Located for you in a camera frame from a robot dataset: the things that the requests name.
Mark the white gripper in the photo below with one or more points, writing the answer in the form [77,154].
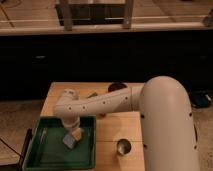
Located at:
[71,124]

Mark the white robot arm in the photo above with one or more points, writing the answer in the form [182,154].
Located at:
[168,131]

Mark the green plastic tray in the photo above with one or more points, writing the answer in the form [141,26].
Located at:
[47,152]

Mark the green object on table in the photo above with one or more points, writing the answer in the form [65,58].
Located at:
[93,95]

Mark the dark brown bowl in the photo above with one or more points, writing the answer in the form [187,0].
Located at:
[116,86]

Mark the small metal cup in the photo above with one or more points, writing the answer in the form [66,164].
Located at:
[123,146]

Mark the dark blue floor device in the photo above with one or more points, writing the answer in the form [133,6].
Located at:
[201,100]

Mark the wooden stool frame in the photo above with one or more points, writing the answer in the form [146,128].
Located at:
[106,13]

